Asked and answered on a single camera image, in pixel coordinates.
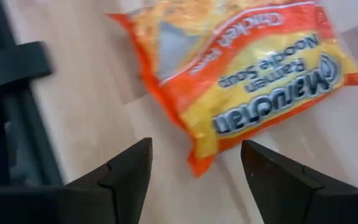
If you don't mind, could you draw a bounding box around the orange chicken ramen packet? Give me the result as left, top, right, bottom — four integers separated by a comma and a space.
106, 0, 358, 179

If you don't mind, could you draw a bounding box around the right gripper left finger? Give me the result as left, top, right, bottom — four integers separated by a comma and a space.
0, 138, 154, 224

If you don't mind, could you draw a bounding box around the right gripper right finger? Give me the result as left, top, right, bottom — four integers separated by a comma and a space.
241, 139, 358, 224

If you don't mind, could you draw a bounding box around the black metal table frame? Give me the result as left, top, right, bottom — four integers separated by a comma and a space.
0, 0, 63, 187

